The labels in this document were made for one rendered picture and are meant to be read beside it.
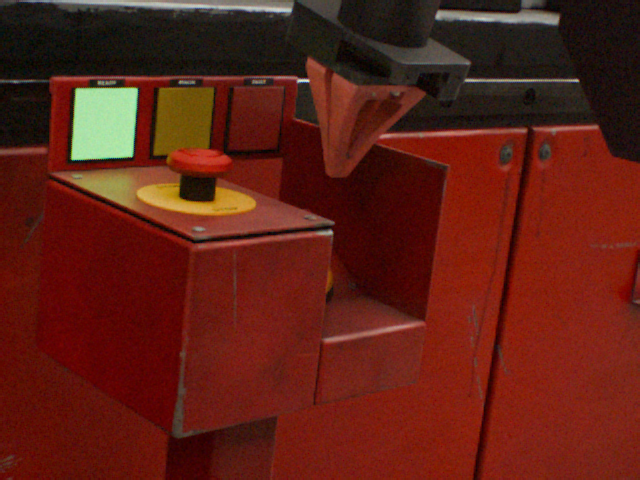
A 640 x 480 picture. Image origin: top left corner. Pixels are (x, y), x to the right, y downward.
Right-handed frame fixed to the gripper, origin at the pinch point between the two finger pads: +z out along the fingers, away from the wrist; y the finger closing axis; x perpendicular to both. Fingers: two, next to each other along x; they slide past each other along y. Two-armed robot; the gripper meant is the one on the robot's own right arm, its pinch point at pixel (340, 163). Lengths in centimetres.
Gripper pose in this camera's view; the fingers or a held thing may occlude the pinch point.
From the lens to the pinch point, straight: 80.8
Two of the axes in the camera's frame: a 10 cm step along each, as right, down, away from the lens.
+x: -7.3, 0.9, -6.8
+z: -2.7, 8.7, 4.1
